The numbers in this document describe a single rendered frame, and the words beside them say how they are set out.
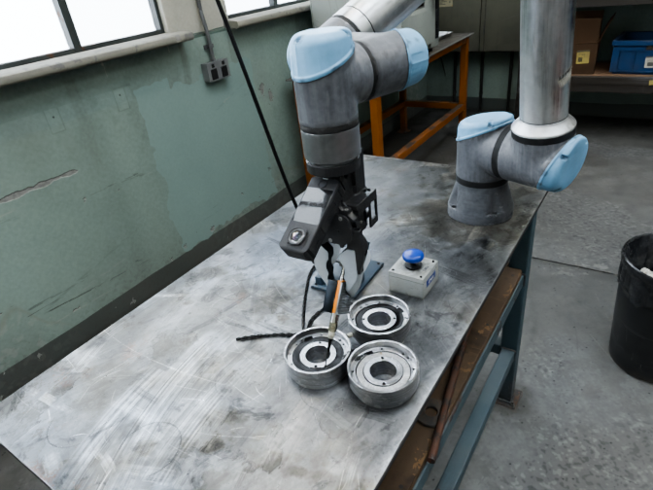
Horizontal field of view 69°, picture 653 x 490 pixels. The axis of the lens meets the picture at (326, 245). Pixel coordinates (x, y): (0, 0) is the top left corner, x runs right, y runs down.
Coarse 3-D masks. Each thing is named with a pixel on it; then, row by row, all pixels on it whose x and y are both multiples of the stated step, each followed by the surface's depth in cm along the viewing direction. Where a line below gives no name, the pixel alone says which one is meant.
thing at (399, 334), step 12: (360, 300) 83; (372, 300) 85; (384, 300) 84; (396, 300) 83; (372, 312) 82; (384, 312) 82; (408, 312) 79; (372, 324) 83; (384, 324) 83; (408, 324) 78; (360, 336) 77; (372, 336) 76; (384, 336) 76; (396, 336) 76
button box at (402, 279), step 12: (396, 264) 91; (408, 264) 90; (420, 264) 89; (432, 264) 89; (396, 276) 89; (408, 276) 87; (420, 276) 87; (432, 276) 90; (396, 288) 90; (408, 288) 89; (420, 288) 87
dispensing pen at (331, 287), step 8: (344, 272) 71; (328, 280) 70; (336, 280) 71; (344, 280) 71; (328, 288) 70; (336, 288) 69; (328, 296) 70; (328, 304) 70; (336, 320) 71; (328, 328) 71; (336, 328) 71; (328, 336) 71; (328, 344) 71; (328, 352) 71
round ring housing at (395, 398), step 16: (368, 352) 74; (400, 352) 73; (352, 368) 71; (368, 368) 71; (384, 368) 73; (400, 368) 70; (416, 368) 70; (352, 384) 68; (384, 384) 69; (416, 384) 68; (368, 400) 67; (384, 400) 66; (400, 400) 67
